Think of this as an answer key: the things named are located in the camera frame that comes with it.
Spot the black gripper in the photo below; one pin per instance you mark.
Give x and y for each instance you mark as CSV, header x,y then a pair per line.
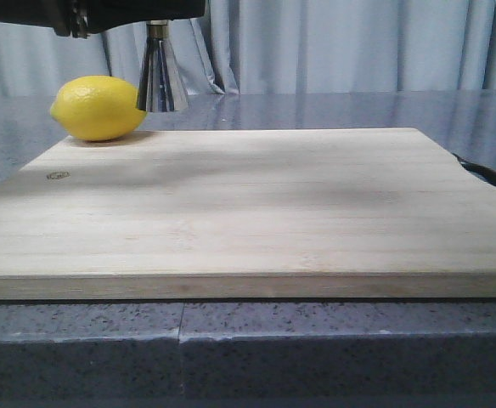
x,y
84,18

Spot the steel double jigger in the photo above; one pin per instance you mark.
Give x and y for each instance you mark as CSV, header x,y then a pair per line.
x,y
160,86

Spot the yellow lemon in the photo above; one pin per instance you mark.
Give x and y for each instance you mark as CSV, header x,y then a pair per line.
x,y
97,108

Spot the grey curtain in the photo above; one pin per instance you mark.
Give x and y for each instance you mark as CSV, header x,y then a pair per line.
x,y
278,47

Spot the wooden cutting board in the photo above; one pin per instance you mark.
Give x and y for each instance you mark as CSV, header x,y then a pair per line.
x,y
359,213

